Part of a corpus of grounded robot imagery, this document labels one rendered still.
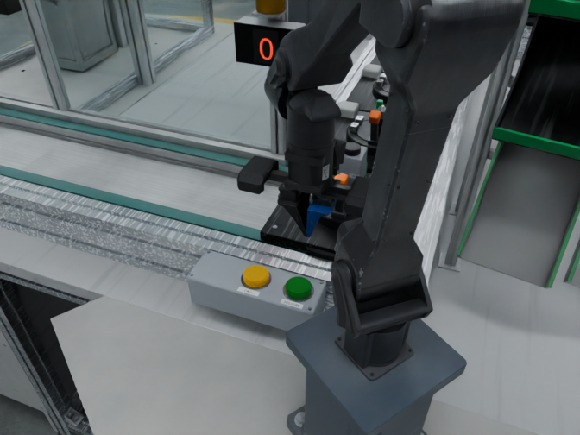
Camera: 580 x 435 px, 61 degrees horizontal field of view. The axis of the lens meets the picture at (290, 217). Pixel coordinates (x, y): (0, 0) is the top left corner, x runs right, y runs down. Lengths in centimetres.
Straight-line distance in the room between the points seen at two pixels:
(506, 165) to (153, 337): 62
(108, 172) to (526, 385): 90
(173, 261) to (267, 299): 23
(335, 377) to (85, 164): 82
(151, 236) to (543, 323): 68
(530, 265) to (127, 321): 64
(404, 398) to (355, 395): 5
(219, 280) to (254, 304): 7
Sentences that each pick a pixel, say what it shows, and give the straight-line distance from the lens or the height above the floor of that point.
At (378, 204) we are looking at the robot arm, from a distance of 43.
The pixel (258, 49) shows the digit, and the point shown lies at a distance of 93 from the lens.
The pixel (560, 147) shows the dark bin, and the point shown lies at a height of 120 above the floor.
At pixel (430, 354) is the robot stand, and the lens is 59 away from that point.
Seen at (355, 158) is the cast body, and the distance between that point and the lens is 83.
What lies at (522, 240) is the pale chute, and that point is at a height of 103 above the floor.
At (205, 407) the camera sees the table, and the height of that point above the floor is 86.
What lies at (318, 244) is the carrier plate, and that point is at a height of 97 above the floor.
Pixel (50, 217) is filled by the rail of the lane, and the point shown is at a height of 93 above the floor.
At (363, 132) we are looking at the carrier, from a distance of 110.
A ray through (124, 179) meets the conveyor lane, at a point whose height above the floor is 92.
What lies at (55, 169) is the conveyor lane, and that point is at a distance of 121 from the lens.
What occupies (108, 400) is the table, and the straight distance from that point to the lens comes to 81.
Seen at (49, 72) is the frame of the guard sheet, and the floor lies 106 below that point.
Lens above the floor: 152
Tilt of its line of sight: 39 degrees down
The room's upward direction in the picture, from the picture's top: straight up
